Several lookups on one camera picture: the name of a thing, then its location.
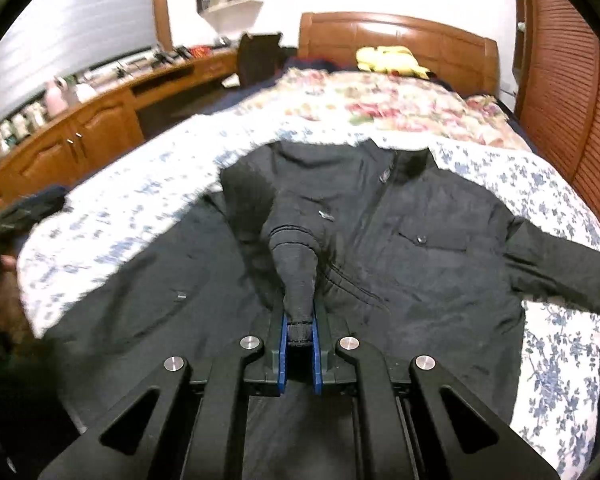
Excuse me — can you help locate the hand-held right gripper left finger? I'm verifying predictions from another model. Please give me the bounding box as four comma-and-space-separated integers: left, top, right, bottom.
37, 309, 287, 480

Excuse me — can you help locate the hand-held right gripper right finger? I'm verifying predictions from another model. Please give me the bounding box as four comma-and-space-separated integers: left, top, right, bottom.
312, 309, 562, 480

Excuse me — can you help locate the black jacket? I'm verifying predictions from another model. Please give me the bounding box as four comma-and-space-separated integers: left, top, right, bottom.
40, 137, 600, 480

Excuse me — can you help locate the blue floral white bed sheet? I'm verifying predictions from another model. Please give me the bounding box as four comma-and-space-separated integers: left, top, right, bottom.
17, 110, 600, 476

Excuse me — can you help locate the pink flowered blanket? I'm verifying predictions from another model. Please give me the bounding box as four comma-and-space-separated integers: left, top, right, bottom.
260, 67, 531, 153

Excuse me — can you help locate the wooden desk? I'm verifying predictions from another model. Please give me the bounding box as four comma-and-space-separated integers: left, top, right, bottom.
0, 47, 241, 211

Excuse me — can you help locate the dark brown chair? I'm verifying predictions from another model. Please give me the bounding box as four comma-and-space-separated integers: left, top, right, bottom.
237, 31, 287, 88

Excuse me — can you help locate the yellow plush toy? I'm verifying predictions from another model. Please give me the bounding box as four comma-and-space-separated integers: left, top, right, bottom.
355, 46, 430, 80

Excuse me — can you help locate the row of small desk items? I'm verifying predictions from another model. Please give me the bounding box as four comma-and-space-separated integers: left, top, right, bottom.
0, 44, 216, 146

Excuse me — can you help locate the wooden headboard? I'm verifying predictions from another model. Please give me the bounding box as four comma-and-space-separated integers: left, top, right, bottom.
298, 11, 501, 98

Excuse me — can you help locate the pink bottle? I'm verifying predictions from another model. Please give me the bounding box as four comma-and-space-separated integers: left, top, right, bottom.
44, 77, 68, 113

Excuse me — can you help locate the wooden louvered wardrobe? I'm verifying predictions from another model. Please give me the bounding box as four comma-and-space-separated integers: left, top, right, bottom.
511, 0, 600, 261

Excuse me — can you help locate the grey window blind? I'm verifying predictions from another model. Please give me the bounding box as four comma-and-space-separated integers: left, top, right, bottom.
0, 0, 158, 121

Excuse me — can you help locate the wooden window frame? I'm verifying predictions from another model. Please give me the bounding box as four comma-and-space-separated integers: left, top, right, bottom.
150, 0, 174, 51

